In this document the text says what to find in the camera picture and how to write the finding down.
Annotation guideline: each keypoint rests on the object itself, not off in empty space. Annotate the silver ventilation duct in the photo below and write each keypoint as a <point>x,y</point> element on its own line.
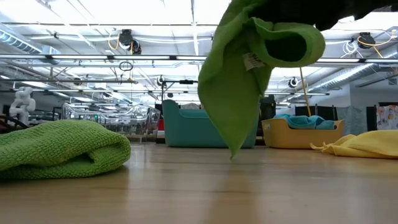
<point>18,42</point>

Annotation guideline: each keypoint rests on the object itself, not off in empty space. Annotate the floral patterned cloth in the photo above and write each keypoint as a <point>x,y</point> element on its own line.
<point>387,116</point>

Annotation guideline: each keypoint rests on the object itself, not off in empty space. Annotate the white robot figure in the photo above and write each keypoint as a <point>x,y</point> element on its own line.
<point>22,104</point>

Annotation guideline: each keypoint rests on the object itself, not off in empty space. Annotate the black partition panel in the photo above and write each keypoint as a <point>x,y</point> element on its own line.
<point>323,112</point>

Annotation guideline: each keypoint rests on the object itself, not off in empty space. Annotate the black cabinet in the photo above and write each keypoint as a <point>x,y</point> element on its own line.
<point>268,109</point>

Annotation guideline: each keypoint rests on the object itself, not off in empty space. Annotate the clear plastic basket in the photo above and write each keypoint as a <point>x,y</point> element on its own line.
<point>124,121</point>

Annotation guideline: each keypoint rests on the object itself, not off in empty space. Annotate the green microfiber towel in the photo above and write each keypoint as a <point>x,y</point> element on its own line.
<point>230,93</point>
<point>62,146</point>

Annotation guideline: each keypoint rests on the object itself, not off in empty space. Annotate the teal plastic basket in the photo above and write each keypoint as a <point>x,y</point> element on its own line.
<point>186,130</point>

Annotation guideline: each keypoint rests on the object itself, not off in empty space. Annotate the blue microfiber towel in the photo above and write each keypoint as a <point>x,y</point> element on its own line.
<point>303,122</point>
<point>327,125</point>

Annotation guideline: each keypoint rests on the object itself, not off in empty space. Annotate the yellow microfiber towel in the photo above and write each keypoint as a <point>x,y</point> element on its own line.
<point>367,144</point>

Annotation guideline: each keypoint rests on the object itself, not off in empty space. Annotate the yellow plastic basket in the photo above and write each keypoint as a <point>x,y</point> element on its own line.
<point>295,137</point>

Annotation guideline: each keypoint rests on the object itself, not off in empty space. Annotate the long ceiling light bar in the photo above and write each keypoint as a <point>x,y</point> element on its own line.
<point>93,57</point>

